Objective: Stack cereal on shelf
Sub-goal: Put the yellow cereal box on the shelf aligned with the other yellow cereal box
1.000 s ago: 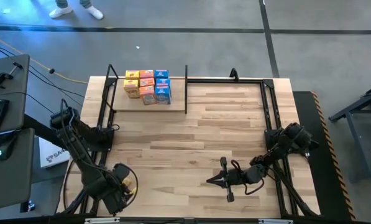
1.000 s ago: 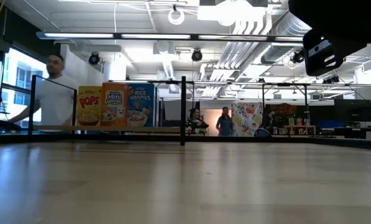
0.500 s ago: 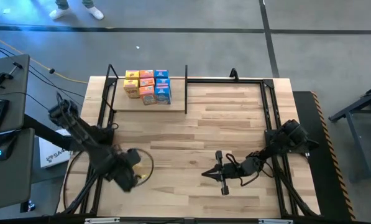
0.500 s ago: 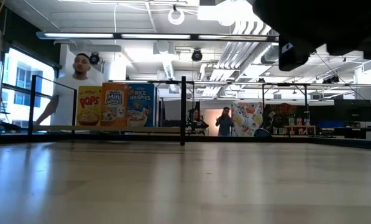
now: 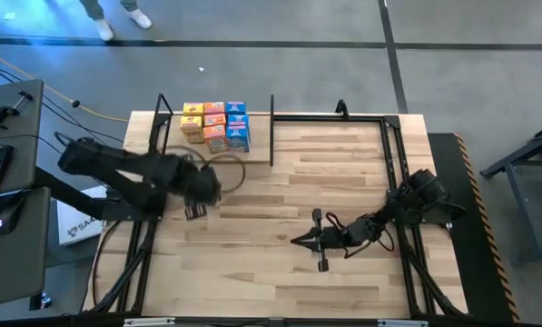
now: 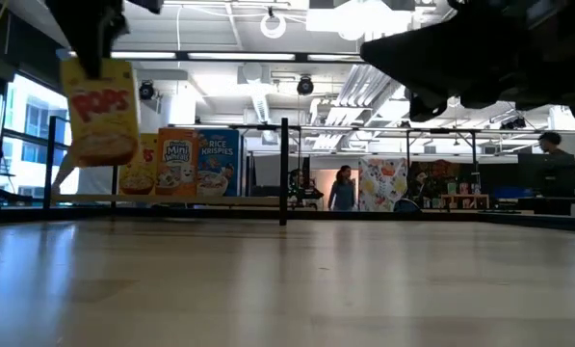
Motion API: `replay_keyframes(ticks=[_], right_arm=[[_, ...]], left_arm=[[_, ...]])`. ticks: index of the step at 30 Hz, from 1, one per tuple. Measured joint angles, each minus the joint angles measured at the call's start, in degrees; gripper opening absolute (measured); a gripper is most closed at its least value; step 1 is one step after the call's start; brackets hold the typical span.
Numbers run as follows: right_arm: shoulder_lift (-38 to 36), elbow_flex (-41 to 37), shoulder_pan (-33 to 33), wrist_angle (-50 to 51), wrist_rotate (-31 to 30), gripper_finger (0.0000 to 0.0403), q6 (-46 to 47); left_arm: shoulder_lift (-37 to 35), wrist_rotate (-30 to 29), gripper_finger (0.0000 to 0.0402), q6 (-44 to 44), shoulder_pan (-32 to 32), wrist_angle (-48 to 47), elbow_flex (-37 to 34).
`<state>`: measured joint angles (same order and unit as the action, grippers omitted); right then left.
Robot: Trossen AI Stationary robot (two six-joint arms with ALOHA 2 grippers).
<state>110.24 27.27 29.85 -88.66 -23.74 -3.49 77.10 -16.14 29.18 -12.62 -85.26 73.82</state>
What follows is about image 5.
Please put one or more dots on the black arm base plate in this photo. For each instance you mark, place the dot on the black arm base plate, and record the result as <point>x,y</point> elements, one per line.
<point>161,217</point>
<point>434,220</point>

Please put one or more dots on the grey metal stand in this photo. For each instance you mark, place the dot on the grey metal stand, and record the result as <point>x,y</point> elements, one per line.
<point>527,213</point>

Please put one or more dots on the black metal table frame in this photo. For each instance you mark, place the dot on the black metal table frame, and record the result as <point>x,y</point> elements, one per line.
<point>329,119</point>

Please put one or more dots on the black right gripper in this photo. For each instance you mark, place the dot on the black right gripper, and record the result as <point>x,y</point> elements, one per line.
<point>332,237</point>

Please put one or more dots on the silver desk clamp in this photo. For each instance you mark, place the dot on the silver desk clamp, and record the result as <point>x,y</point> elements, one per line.
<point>43,300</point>

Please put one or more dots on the yellow Corn Pops cereal box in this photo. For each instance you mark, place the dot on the yellow Corn Pops cereal box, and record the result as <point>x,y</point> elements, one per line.
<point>192,129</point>
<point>193,109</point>

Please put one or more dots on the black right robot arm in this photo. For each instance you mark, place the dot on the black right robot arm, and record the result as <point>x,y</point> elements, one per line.
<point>416,195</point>

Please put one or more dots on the dark grey desk top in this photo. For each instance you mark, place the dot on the dark grey desk top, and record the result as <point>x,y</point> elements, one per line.
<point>12,268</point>
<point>25,136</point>

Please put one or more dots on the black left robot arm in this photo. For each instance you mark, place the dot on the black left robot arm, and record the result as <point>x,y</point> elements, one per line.
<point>116,163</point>

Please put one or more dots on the person's feet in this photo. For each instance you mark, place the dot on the person's feet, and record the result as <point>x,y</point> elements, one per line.
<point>103,29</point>

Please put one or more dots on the silver metal bracket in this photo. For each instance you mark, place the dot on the silver metal bracket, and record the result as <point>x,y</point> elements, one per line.
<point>148,322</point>
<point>402,323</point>

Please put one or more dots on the white cardboard box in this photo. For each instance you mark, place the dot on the white cardboard box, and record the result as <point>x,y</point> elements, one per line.
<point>77,229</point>

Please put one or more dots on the black computer mouse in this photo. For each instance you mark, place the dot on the black computer mouse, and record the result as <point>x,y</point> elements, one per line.
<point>9,211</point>

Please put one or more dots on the small black round knob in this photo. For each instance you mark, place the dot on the small black round knob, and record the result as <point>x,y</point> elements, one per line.
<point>75,104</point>

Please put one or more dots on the black vertical frame post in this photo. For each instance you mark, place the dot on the black vertical frame post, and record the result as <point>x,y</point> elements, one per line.
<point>272,136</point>

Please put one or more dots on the black mat hazard-striped edge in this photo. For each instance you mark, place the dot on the black mat hazard-striped edge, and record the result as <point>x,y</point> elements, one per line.
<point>470,272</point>

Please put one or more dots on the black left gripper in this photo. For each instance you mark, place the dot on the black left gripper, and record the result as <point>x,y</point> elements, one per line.
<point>200,186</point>

